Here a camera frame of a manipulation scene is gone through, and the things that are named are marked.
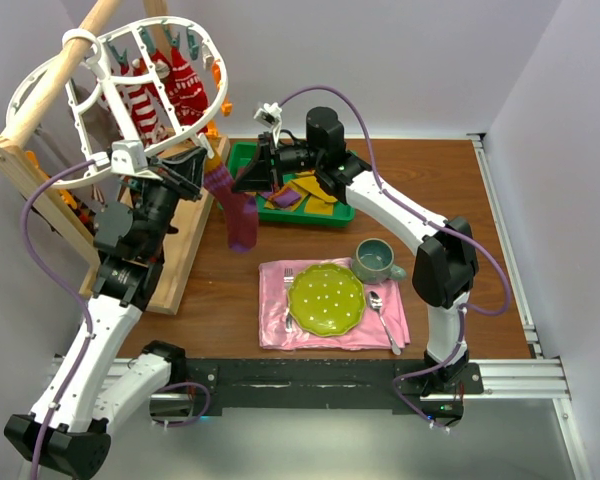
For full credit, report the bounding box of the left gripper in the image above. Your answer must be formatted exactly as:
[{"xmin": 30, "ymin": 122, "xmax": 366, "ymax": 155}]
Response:
[{"xmin": 133, "ymin": 146, "xmax": 207, "ymax": 256}]

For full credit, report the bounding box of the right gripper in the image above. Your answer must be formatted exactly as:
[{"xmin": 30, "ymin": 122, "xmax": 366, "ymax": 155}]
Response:
[{"xmin": 232, "ymin": 132, "xmax": 324, "ymax": 193}]

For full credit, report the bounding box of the yellow monster sock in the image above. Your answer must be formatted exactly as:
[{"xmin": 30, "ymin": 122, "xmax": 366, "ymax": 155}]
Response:
[{"xmin": 291, "ymin": 175, "xmax": 337, "ymax": 216}]

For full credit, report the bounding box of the purple yellow striped sock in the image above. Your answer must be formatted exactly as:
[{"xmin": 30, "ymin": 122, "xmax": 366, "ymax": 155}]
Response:
[{"xmin": 259, "ymin": 182, "xmax": 304, "ymax": 211}]

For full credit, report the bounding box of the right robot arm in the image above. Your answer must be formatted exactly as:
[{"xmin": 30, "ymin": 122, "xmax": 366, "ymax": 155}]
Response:
[{"xmin": 234, "ymin": 103, "xmax": 479, "ymax": 393}]

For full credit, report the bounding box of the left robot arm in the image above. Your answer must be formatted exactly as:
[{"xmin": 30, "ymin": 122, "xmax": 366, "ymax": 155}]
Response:
[{"xmin": 4, "ymin": 147, "xmax": 209, "ymax": 479}]

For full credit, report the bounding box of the white round sock hanger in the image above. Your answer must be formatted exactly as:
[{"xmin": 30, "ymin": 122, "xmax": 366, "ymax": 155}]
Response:
[{"xmin": 6, "ymin": 23, "xmax": 232, "ymax": 190}]

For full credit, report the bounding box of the wooden hanger stand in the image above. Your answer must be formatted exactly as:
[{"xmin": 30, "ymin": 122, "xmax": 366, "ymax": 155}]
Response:
[{"xmin": 0, "ymin": 1, "xmax": 229, "ymax": 315}]

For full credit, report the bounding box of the green plastic tray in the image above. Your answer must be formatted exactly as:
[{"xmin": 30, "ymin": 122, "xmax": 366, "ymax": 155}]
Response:
[{"xmin": 227, "ymin": 141, "xmax": 355, "ymax": 228}]

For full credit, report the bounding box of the red white striped sock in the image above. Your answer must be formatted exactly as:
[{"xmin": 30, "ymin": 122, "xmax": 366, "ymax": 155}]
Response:
[{"xmin": 116, "ymin": 51, "xmax": 168, "ymax": 147}]

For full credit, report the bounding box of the red patterned sock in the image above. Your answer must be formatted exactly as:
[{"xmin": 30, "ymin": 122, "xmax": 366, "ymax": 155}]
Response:
[{"xmin": 151, "ymin": 47, "xmax": 209, "ymax": 126}]

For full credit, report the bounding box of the black argyle sock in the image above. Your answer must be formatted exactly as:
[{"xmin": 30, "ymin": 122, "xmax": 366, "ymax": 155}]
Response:
[{"xmin": 59, "ymin": 192, "xmax": 95, "ymax": 235}]

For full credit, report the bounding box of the silver fork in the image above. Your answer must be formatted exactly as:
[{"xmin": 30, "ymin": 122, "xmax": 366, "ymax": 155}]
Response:
[{"xmin": 283, "ymin": 267, "xmax": 294, "ymax": 333}]

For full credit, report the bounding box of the green scalloped plate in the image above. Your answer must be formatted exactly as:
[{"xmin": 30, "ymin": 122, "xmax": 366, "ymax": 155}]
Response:
[{"xmin": 289, "ymin": 263, "xmax": 366, "ymax": 337}]

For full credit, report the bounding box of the teal ceramic mug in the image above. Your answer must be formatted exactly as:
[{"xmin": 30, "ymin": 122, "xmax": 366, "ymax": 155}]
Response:
[{"xmin": 351, "ymin": 238, "xmax": 407, "ymax": 285}]

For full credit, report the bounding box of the silver spoon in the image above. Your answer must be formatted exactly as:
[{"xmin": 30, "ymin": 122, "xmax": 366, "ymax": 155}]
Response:
[{"xmin": 367, "ymin": 291, "xmax": 402, "ymax": 355}]

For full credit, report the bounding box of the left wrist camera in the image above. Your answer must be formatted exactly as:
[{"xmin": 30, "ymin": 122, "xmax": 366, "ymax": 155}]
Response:
[{"xmin": 83, "ymin": 140, "xmax": 160, "ymax": 182}]

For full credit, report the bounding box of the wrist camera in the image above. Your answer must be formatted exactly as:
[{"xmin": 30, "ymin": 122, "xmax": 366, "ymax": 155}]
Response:
[
  {"xmin": 83, "ymin": 140, "xmax": 160, "ymax": 182},
  {"xmin": 253, "ymin": 102, "xmax": 282, "ymax": 145}
]

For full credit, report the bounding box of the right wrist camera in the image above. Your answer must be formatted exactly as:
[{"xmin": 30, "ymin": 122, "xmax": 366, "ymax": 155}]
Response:
[{"xmin": 253, "ymin": 102, "xmax": 282, "ymax": 145}]

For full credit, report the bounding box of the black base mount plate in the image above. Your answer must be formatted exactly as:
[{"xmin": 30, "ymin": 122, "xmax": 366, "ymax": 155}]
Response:
[{"xmin": 160, "ymin": 358, "xmax": 469, "ymax": 427}]

